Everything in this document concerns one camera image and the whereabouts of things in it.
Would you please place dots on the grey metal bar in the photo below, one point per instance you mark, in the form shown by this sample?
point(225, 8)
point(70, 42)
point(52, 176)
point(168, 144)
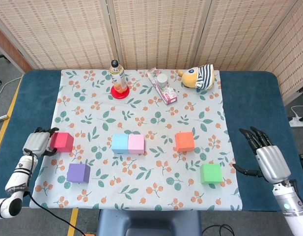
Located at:
point(0, 119)

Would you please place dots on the green cube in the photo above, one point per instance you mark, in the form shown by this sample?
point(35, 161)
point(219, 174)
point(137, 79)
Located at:
point(210, 173)

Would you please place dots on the small white jar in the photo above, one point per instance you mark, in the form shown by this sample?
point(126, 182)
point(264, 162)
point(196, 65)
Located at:
point(162, 79)

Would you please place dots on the orange cube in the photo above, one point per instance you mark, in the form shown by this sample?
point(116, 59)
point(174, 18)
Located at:
point(184, 142)

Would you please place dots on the red cube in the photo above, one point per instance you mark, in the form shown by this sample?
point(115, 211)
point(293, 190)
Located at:
point(61, 142)

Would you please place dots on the woven bamboo folding screen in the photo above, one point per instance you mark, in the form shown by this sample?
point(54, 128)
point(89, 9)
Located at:
point(166, 29)

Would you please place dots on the small orange object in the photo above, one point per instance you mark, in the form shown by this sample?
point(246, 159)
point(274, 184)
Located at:
point(88, 234)

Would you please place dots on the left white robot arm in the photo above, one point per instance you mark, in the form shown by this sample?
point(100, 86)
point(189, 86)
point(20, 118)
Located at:
point(18, 177)

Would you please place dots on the yellow plush toy striped shirt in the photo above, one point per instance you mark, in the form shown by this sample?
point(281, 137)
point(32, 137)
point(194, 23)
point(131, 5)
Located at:
point(195, 78)

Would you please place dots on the purple cube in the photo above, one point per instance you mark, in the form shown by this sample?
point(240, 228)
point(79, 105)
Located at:
point(77, 173)

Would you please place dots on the floral print tablecloth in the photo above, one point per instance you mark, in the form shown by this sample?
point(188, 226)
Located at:
point(141, 118)

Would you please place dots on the white power strip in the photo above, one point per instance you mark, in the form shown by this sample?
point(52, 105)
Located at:
point(298, 122)

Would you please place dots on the pink cube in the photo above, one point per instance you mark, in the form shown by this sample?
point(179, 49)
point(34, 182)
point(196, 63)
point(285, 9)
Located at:
point(136, 144)

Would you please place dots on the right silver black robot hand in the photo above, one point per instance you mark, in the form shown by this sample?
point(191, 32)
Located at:
point(274, 162)

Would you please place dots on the light blue cube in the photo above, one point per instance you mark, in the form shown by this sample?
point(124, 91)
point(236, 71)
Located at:
point(119, 143)

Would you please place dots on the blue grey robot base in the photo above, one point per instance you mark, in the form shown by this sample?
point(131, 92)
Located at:
point(148, 221)

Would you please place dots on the teal table cover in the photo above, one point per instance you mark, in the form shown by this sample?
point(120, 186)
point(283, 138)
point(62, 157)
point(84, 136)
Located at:
point(252, 110)

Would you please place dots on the pink floral carton box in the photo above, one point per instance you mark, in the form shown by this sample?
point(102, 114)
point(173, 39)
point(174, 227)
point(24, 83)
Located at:
point(169, 94)

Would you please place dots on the orange drink plastic bottle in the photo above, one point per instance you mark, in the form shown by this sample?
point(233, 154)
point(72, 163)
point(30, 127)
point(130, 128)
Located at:
point(117, 78)

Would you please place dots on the red round coaster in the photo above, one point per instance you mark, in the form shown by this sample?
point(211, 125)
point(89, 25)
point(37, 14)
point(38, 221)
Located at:
point(120, 95)

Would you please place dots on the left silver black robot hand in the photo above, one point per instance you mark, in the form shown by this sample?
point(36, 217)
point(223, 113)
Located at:
point(35, 142)

